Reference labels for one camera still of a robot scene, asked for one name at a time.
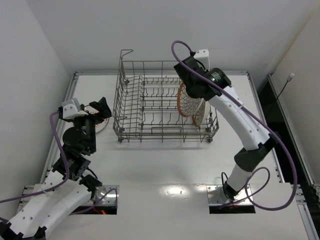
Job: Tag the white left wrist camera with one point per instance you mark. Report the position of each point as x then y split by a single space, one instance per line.
71 109

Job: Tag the grey wire dish rack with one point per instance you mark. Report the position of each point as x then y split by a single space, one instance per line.
145 104

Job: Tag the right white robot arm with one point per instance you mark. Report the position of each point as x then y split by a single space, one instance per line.
256 140

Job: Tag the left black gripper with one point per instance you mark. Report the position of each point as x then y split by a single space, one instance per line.
93 113

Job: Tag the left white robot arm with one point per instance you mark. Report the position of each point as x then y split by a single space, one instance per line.
66 190

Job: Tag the floral plate brown rim front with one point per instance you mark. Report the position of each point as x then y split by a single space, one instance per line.
187 105

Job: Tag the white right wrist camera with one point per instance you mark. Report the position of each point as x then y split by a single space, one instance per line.
202 55

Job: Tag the floral plate brown rim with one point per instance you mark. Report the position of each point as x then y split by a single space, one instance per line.
200 116
187 105

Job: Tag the white plate red characters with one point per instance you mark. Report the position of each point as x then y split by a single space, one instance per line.
99 126

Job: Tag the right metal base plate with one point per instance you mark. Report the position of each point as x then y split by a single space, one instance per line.
217 198

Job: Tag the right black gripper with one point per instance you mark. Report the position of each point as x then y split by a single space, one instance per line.
185 72

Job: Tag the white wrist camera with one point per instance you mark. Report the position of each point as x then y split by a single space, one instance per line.
71 109
202 55

